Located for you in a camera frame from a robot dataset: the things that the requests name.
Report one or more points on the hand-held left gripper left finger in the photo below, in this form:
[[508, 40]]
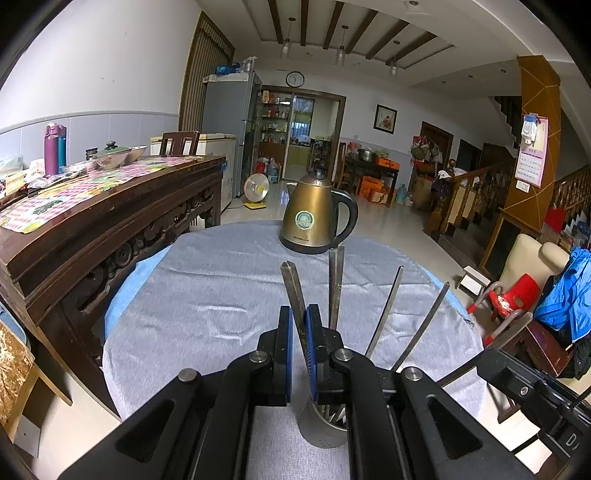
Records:
[[288, 350]]

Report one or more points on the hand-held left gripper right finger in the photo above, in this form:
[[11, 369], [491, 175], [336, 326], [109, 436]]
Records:
[[310, 350]]

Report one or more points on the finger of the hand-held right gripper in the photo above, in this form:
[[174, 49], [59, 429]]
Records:
[[517, 378]]

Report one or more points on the metal chopstick holder cup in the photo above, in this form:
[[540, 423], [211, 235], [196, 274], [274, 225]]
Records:
[[323, 434]]

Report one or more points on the red plastic chair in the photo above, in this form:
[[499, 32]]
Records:
[[517, 290]]

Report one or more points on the grey table cloth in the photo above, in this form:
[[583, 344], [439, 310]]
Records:
[[207, 300]]

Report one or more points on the blue jacket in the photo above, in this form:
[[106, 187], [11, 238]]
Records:
[[568, 295]]

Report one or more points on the small white stool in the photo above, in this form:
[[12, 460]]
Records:
[[473, 277]]

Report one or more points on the beige armchair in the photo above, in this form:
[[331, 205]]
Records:
[[517, 258]]

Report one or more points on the gold electric kettle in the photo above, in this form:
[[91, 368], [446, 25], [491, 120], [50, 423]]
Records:
[[309, 217]]

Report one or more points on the round fan heater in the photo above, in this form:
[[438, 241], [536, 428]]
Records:
[[256, 187]]

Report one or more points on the orange cardboard box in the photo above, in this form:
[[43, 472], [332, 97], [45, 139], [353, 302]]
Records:
[[374, 189]]

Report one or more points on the blue water jug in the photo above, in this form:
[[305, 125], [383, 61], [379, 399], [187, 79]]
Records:
[[274, 173]]

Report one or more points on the wooden stair railing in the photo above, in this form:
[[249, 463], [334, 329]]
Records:
[[471, 194]]

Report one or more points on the dark wooden dining table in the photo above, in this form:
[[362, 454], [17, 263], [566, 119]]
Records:
[[369, 168]]

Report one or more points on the metal basin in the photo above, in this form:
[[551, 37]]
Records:
[[365, 154]]

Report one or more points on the white chest freezer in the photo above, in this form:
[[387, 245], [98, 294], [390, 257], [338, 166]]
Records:
[[217, 152]]

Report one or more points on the pantry shelf with bottles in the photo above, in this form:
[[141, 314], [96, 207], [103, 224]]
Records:
[[272, 129]]

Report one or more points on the carved dark wooden sideboard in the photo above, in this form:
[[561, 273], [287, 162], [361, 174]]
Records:
[[92, 230]]

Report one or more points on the wooden chair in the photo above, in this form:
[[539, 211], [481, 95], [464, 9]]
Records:
[[178, 136]]

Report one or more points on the grey refrigerator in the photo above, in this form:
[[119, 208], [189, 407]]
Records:
[[226, 110]]

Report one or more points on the small white bowl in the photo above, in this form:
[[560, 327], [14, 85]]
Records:
[[138, 152]]

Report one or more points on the checked printed table cover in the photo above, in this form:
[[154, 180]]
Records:
[[92, 184]]

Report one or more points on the floral bowl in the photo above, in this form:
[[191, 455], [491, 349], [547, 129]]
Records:
[[111, 161]]

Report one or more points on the green glass lid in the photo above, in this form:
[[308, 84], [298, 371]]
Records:
[[112, 148]]

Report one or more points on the marble pattern slab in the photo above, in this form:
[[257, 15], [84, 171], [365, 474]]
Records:
[[14, 369]]

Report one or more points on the wooden clad column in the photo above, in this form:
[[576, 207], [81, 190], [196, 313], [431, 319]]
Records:
[[535, 92]]

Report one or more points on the glass pendant lamp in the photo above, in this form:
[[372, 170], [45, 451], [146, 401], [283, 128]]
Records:
[[340, 55], [393, 69], [286, 46]]

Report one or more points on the blue drinking bottle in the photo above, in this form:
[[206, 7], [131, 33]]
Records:
[[62, 147]]

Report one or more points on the purple drinking bottle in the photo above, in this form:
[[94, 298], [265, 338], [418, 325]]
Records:
[[51, 152]]

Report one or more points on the wall calendar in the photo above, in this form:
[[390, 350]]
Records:
[[531, 157]]

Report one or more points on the framed wall picture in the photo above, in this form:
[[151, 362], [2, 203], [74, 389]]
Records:
[[385, 119]]

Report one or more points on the round wall clock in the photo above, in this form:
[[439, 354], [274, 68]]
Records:
[[295, 79]]

